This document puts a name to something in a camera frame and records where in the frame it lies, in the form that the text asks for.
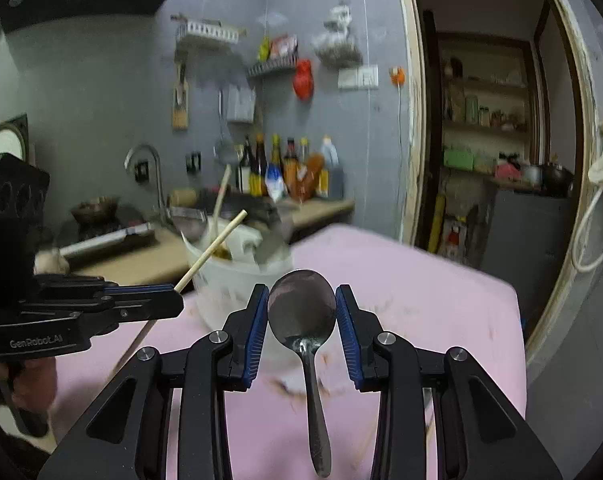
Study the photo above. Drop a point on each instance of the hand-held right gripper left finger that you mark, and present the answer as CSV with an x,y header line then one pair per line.
x,y
254,345

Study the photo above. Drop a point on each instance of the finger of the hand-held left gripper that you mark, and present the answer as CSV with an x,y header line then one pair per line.
x,y
81,286
146,306

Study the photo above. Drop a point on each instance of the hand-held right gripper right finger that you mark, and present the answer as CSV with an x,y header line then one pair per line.
x,y
350,345

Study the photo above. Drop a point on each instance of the white plastic utensil holder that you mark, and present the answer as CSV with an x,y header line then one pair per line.
x,y
221,297

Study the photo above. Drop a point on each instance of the steel spoon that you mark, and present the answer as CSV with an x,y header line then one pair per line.
x,y
301,305

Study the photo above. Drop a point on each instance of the wooden chopstick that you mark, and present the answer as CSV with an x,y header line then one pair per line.
x,y
222,192
211,252

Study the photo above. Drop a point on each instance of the dark metal utensil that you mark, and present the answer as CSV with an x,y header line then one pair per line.
x,y
271,240

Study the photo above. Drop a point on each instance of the person's left hand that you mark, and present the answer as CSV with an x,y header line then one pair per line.
x,y
31,385

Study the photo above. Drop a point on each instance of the beige towel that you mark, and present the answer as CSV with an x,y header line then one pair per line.
x,y
51,261

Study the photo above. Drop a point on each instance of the black induction cooker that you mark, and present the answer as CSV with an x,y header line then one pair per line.
x,y
106,241

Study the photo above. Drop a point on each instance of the metal bowl with food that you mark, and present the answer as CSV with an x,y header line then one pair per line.
x,y
95,210

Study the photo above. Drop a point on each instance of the pink tablecloth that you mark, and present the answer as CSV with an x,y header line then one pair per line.
x,y
421,280

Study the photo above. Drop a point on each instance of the steel faucet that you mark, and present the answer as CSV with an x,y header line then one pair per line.
x,y
156,170

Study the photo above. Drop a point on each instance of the blue white packet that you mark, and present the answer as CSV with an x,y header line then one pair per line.
x,y
276,180

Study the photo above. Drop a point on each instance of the orange food bag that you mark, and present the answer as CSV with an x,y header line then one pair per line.
x,y
306,175

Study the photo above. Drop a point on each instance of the row of sauce bottles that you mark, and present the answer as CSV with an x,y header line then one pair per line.
x,y
259,165

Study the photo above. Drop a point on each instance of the plastic oil jug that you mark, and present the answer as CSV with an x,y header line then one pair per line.
x,y
332,165

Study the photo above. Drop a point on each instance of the wooden knife holder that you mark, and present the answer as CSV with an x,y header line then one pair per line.
x,y
180,110

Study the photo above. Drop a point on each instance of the dark cabinet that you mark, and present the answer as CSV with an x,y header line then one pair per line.
x,y
526,235

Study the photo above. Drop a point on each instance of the green box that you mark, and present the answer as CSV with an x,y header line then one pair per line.
x,y
469,158

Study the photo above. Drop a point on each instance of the pink cloth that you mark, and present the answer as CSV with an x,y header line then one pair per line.
x,y
509,171

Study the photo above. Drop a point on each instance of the steel pot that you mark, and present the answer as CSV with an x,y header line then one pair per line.
x,y
531,175

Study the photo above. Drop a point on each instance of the black pot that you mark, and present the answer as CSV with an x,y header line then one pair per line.
x,y
556,177

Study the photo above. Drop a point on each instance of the red plastic bag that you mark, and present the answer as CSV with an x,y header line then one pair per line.
x,y
304,80

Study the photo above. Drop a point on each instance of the yellow snack packet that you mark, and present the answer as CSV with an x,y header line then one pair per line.
x,y
265,50

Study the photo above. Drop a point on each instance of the wooden shelf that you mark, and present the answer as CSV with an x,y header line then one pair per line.
x,y
481,82

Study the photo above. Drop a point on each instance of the red snack packet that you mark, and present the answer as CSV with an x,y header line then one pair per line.
x,y
285,46

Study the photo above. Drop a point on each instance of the clear plastic bag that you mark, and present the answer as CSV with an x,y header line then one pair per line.
x,y
337,45

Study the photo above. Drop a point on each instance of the black wall socket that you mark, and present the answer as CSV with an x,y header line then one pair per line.
x,y
141,171
193,162

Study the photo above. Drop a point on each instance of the wooden door frame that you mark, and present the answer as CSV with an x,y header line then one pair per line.
x,y
406,110

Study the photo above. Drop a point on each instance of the white wall switch panel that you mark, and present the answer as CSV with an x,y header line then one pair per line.
x,y
359,77

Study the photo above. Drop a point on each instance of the metal wall rack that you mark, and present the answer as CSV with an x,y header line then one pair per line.
x,y
271,67

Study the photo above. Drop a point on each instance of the white wall basket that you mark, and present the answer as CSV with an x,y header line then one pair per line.
x,y
209,30

